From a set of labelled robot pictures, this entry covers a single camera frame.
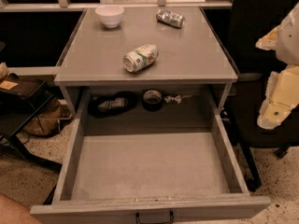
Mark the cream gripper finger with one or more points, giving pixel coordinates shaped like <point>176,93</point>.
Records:
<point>269,41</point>
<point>281,98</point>

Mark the green white 7up can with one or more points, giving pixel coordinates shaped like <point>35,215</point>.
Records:
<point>140,58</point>

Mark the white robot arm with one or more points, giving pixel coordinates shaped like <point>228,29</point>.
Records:
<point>287,49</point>

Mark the crushed silver can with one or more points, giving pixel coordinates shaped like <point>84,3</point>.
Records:
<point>170,18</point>

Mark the grey cabinet with top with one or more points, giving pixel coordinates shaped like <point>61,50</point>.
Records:
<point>190,61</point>

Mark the open grey top drawer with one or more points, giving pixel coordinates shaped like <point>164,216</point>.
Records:
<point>108,178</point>

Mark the black office chair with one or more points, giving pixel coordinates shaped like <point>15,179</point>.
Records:
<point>250,21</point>

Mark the small crumpled white object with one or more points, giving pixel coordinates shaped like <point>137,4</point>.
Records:
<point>170,99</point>

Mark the black tape roll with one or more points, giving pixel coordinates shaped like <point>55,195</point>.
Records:
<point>152,100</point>

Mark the white bowl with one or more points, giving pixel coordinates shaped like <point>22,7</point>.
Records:
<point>110,15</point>

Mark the brown bag on floor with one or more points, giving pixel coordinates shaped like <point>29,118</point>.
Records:
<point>50,120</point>

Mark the black side table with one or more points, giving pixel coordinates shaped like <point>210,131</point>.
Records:
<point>18,107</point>

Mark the yellow sticky note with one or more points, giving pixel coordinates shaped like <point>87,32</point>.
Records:
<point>7,85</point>

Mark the person's bare knee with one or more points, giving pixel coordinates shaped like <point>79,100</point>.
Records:
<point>12,212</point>

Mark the black drawer handle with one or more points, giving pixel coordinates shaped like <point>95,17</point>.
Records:
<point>154,218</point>

